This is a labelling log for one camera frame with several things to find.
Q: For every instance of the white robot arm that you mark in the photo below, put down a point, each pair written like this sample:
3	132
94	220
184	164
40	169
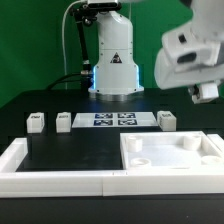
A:
191	56

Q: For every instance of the white square table top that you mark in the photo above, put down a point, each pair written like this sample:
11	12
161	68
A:
168	150

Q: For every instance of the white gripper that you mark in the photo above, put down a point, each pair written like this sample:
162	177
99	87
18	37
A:
167	76

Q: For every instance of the white marker tag sheet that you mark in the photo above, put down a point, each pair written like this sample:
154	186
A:
116	119

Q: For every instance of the white u-shaped obstacle fence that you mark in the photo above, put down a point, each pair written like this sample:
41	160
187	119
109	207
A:
104	183

